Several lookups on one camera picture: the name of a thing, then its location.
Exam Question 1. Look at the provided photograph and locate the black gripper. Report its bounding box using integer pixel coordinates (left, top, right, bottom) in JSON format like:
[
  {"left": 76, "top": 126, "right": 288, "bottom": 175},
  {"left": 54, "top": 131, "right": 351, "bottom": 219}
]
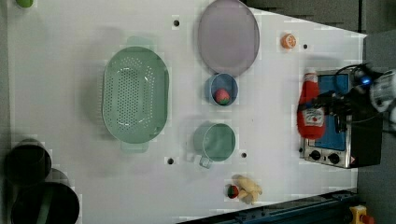
[{"left": 298, "top": 90, "right": 370, "bottom": 133}]

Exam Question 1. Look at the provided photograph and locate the red plush ketchup bottle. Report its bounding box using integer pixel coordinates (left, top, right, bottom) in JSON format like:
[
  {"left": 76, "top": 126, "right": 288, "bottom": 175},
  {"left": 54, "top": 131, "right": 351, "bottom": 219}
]
[{"left": 297, "top": 73, "right": 325, "bottom": 140}]

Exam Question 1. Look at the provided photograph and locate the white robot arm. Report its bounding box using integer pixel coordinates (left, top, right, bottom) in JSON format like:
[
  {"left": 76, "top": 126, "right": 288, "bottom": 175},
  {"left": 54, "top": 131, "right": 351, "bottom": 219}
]
[{"left": 297, "top": 63, "right": 395, "bottom": 133}]

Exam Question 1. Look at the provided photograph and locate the lilac round plate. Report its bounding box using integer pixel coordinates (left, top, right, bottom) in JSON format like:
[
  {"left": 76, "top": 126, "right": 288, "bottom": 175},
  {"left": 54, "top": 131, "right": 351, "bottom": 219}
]
[{"left": 197, "top": 0, "right": 260, "bottom": 77}]

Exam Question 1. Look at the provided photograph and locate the silver black toaster oven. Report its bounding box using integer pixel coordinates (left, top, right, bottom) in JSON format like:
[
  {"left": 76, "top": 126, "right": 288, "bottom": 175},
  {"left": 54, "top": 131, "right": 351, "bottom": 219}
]
[{"left": 300, "top": 69, "right": 383, "bottom": 169}]

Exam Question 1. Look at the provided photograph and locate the orange slice toy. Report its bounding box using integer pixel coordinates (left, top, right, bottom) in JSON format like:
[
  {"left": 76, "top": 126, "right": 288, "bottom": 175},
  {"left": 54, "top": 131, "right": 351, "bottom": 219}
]
[{"left": 280, "top": 34, "right": 296, "bottom": 49}]

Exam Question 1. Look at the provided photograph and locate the red green plush ball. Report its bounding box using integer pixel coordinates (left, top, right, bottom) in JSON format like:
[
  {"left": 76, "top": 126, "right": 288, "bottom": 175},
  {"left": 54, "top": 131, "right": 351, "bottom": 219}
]
[{"left": 214, "top": 89, "right": 231, "bottom": 105}]

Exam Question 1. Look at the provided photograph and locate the yellow red emergency button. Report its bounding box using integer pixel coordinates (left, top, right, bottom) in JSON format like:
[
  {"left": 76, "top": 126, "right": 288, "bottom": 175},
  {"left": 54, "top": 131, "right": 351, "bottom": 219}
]
[{"left": 349, "top": 205, "right": 375, "bottom": 224}]

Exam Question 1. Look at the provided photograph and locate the yellow plush toy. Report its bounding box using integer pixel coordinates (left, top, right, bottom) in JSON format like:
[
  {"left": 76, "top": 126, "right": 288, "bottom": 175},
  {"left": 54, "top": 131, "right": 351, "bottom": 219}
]
[{"left": 234, "top": 175, "right": 262, "bottom": 205}]

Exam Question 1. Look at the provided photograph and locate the red plush strawberry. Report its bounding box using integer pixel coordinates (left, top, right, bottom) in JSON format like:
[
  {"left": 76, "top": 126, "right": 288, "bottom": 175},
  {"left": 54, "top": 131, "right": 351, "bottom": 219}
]
[{"left": 227, "top": 185, "right": 239, "bottom": 199}]

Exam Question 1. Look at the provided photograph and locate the green oval colander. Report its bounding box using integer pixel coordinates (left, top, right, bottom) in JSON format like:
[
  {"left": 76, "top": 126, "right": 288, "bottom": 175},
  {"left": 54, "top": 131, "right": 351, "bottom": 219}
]
[{"left": 102, "top": 36, "right": 169, "bottom": 153}]

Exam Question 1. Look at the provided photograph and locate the black cylinder container lower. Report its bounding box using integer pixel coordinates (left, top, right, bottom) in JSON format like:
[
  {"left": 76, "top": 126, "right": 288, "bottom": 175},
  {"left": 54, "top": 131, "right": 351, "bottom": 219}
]
[{"left": 10, "top": 182, "right": 80, "bottom": 224}]

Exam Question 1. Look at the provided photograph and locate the black cylinder container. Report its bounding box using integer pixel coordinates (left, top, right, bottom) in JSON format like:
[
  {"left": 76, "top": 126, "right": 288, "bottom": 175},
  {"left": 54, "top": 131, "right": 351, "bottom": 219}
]
[
  {"left": 4, "top": 138, "right": 52, "bottom": 187},
  {"left": 10, "top": 182, "right": 80, "bottom": 224}
]

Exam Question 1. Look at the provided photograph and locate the black cylinder container upper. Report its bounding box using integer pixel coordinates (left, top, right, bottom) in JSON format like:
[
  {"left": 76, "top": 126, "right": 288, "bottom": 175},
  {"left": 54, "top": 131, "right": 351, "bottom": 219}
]
[{"left": 4, "top": 138, "right": 52, "bottom": 187}]

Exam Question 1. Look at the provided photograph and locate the green object at edge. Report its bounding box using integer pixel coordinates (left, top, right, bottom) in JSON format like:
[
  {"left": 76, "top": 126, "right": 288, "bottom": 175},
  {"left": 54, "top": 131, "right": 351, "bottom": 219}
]
[{"left": 16, "top": 0, "right": 34, "bottom": 8}]

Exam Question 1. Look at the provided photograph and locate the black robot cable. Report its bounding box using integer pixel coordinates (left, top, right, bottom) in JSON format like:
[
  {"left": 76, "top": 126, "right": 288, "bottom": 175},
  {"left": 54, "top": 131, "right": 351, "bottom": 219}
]
[{"left": 334, "top": 63, "right": 370, "bottom": 77}]

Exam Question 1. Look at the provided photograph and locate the blue metal rail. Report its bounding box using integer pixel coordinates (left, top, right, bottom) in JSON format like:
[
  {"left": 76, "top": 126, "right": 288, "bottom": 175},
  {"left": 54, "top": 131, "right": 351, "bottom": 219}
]
[{"left": 178, "top": 190, "right": 361, "bottom": 224}]

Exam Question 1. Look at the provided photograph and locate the green mug with handle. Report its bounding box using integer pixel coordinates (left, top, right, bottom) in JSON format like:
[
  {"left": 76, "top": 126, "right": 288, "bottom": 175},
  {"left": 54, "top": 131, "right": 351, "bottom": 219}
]
[{"left": 186, "top": 121, "right": 236, "bottom": 169}]

